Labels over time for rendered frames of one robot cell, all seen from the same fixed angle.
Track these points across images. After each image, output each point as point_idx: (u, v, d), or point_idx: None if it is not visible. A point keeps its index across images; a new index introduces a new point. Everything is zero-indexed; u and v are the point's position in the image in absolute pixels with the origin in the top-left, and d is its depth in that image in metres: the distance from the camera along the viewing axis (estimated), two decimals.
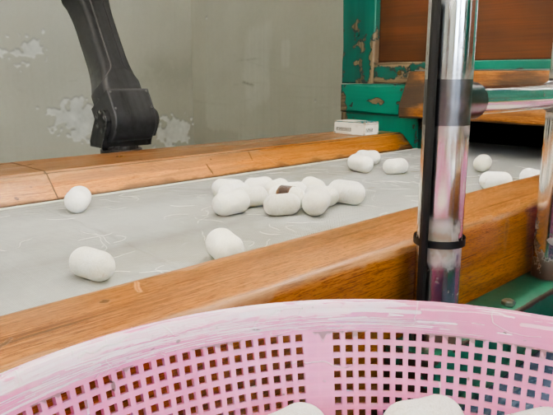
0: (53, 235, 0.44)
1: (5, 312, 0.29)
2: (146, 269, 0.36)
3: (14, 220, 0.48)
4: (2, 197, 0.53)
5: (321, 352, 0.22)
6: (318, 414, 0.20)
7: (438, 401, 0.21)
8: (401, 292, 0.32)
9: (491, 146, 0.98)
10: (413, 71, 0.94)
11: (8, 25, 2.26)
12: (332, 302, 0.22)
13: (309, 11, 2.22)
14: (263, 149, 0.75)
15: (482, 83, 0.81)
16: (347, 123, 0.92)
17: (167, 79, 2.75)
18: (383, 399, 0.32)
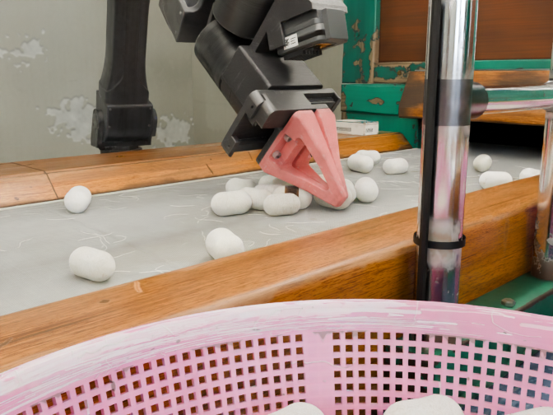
0: (53, 235, 0.44)
1: (5, 312, 0.29)
2: (146, 269, 0.36)
3: (14, 220, 0.48)
4: (2, 197, 0.53)
5: (321, 352, 0.22)
6: (318, 414, 0.20)
7: (438, 401, 0.21)
8: (401, 292, 0.32)
9: (491, 146, 0.98)
10: (413, 71, 0.94)
11: (8, 25, 2.26)
12: (332, 302, 0.22)
13: None
14: None
15: (482, 83, 0.81)
16: (347, 123, 0.92)
17: (167, 79, 2.75)
18: (383, 399, 0.32)
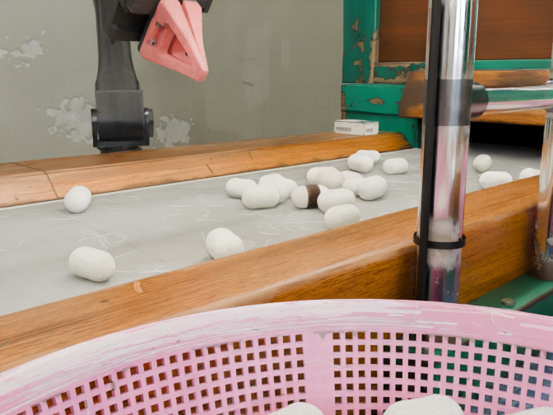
0: (53, 235, 0.44)
1: (5, 312, 0.29)
2: (146, 269, 0.36)
3: (14, 220, 0.48)
4: (2, 197, 0.53)
5: (321, 352, 0.22)
6: (318, 414, 0.20)
7: (438, 401, 0.21)
8: (401, 292, 0.32)
9: (491, 146, 0.98)
10: (413, 71, 0.94)
11: (8, 25, 2.26)
12: (332, 302, 0.22)
13: (309, 11, 2.22)
14: (263, 149, 0.75)
15: (482, 83, 0.81)
16: (347, 123, 0.92)
17: (167, 79, 2.75)
18: (383, 399, 0.32)
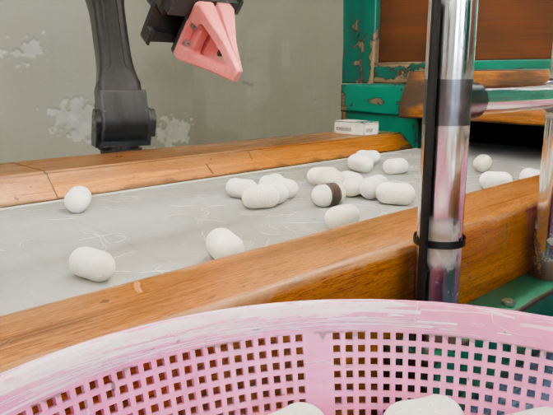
0: (53, 235, 0.44)
1: (5, 312, 0.29)
2: (146, 269, 0.36)
3: (14, 220, 0.48)
4: (2, 197, 0.53)
5: (321, 352, 0.22)
6: (318, 414, 0.20)
7: (438, 401, 0.21)
8: (401, 292, 0.32)
9: (491, 146, 0.98)
10: (413, 71, 0.94)
11: (8, 25, 2.26)
12: (332, 302, 0.22)
13: (309, 11, 2.22)
14: (263, 149, 0.75)
15: (482, 83, 0.81)
16: (347, 123, 0.92)
17: (167, 79, 2.75)
18: (383, 399, 0.32)
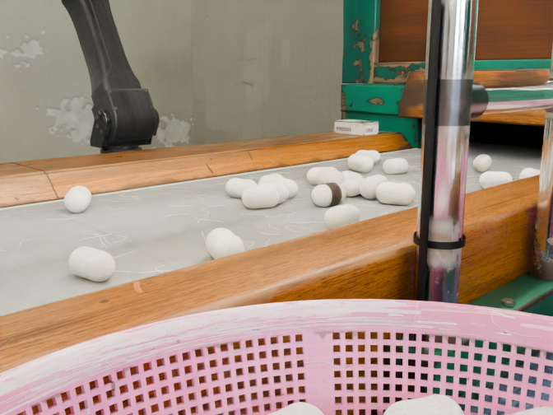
0: (53, 235, 0.44)
1: (5, 312, 0.29)
2: (146, 269, 0.36)
3: (14, 220, 0.48)
4: (2, 197, 0.53)
5: (321, 352, 0.22)
6: (318, 414, 0.20)
7: (438, 401, 0.21)
8: (401, 292, 0.32)
9: (491, 146, 0.98)
10: (413, 71, 0.94)
11: (8, 25, 2.26)
12: (332, 302, 0.22)
13: (309, 11, 2.22)
14: (263, 149, 0.75)
15: (482, 83, 0.81)
16: (347, 123, 0.92)
17: (167, 79, 2.75)
18: (383, 399, 0.32)
